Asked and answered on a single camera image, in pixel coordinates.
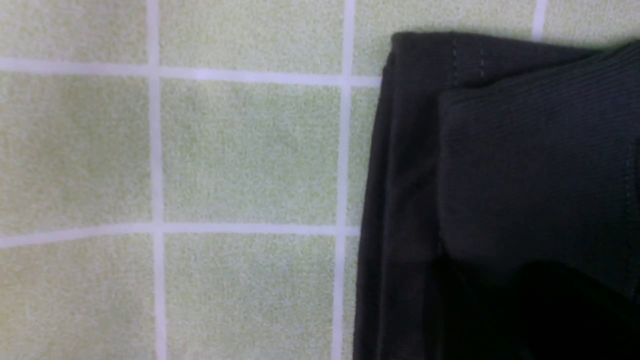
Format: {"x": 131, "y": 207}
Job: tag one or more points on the dark gray long-sleeve shirt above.
{"x": 501, "y": 211}

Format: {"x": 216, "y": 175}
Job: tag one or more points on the light green checkered mat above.
{"x": 183, "y": 179}

